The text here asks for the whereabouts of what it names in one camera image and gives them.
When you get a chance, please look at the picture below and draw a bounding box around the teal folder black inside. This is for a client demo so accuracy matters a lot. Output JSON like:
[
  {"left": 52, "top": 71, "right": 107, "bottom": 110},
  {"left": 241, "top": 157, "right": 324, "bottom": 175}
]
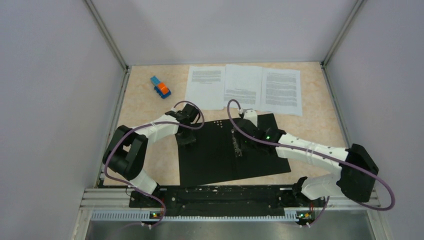
[{"left": 178, "top": 119, "right": 291, "bottom": 187}]

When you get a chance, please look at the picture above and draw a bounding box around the printed paper sheet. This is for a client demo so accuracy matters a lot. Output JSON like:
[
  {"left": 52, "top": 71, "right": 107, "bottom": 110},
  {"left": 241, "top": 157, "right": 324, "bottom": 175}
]
[
  {"left": 259, "top": 68, "right": 303, "bottom": 117},
  {"left": 223, "top": 64, "right": 263, "bottom": 111},
  {"left": 185, "top": 66, "right": 226, "bottom": 110}
]

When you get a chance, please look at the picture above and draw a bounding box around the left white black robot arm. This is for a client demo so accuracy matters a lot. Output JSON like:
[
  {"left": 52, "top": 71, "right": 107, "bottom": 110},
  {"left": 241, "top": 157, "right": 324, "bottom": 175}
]
[{"left": 102, "top": 100, "right": 205, "bottom": 207}]

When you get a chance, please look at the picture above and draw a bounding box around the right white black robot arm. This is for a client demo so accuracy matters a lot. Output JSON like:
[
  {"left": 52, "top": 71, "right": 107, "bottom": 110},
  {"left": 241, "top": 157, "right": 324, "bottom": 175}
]
[{"left": 233, "top": 118, "right": 379, "bottom": 206}]

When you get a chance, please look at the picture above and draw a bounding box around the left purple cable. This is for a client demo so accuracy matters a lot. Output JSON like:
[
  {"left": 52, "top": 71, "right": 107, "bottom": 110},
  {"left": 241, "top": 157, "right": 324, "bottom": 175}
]
[{"left": 103, "top": 100, "right": 206, "bottom": 229}]

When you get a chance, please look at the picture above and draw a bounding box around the purple cable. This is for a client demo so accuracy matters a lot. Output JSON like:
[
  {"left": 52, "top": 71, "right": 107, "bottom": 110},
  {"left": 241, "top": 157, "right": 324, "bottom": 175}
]
[
  {"left": 103, "top": 100, "right": 206, "bottom": 229},
  {"left": 227, "top": 99, "right": 396, "bottom": 212}
]

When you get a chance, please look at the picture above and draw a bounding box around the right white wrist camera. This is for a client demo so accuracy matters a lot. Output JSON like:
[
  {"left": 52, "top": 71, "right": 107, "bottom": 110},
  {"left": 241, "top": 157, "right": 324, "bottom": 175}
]
[{"left": 238, "top": 108, "right": 258, "bottom": 127}]

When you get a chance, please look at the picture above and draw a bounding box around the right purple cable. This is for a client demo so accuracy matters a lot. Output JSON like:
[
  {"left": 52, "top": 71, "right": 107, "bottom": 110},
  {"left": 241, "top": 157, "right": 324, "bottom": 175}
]
[{"left": 227, "top": 99, "right": 396, "bottom": 212}]

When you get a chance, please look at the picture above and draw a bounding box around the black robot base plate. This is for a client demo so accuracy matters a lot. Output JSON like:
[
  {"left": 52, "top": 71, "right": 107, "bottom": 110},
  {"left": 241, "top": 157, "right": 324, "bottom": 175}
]
[{"left": 129, "top": 185, "right": 325, "bottom": 217}]

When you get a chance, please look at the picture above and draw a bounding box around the left aluminium frame post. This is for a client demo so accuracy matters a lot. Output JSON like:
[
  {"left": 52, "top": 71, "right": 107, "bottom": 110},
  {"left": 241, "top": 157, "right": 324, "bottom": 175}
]
[{"left": 82, "top": 0, "right": 129, "bottom": 72}]

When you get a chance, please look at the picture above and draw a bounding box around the aluminium frame post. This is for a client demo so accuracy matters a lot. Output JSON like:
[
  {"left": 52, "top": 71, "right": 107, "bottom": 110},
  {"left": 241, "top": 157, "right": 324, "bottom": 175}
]
[
  {"left": 321, "top": 0, "right": 367, "bottom": 69},
  {"left": 82, "top": 0, "right": 129, "bottom": 72}
]

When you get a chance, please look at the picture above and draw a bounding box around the white slotted cable duct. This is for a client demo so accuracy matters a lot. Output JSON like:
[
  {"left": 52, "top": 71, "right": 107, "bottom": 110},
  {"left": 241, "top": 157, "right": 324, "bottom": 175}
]
[{"left": 90, "top": 210, "right": 299, "bottom": 222}]

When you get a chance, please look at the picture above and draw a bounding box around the right aluminium frame post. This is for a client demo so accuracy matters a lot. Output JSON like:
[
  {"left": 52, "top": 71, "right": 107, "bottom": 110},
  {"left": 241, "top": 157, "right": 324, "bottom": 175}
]
[{"left": 321, "top": 0, "right": 367, "bottom": 69}]

